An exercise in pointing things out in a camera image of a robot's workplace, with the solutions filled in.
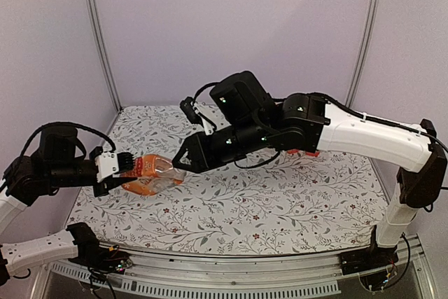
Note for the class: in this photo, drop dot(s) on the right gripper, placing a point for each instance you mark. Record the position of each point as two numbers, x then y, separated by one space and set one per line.
200 160

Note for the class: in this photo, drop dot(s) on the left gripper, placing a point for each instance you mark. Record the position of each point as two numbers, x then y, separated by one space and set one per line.
110 183

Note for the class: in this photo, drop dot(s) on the orange tea bottle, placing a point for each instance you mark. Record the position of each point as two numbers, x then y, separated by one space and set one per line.
152 174
292 151
313 154

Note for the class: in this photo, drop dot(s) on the orange tea bottle front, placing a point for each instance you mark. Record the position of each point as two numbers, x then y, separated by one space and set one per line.
313 154

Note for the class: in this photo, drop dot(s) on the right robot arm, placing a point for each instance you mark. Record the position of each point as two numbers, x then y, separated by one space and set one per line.
313 122

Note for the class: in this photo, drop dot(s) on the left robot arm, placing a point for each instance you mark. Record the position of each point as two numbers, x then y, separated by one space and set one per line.
62 155

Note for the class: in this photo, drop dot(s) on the floral tablecloth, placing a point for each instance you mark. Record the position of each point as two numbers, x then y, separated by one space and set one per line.
267 204

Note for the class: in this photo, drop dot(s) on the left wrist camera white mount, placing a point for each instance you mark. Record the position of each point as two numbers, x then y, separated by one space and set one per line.
106 165

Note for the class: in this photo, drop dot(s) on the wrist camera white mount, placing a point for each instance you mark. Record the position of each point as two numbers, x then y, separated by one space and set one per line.
194 115
106 165

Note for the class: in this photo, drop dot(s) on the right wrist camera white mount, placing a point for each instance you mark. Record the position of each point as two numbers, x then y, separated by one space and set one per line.
194 115

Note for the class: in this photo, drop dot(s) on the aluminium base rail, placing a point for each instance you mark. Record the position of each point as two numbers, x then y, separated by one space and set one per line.
166 274

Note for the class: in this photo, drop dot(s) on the left aluminium corner post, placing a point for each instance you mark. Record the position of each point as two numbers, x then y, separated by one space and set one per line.
95 22

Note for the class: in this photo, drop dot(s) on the aluminium corner post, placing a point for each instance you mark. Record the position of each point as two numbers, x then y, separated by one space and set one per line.
362 52
95 22

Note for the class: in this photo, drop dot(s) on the right aluminium corner post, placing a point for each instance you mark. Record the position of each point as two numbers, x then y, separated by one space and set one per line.
362 52

